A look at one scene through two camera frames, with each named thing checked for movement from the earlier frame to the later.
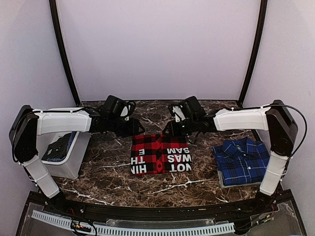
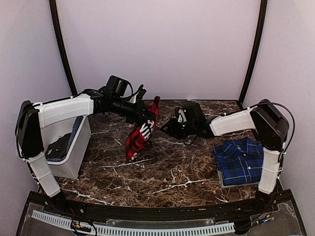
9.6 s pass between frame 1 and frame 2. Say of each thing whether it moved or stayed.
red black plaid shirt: moved
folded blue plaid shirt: stayed
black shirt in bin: stayed
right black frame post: stayed
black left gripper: moved
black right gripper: stayed
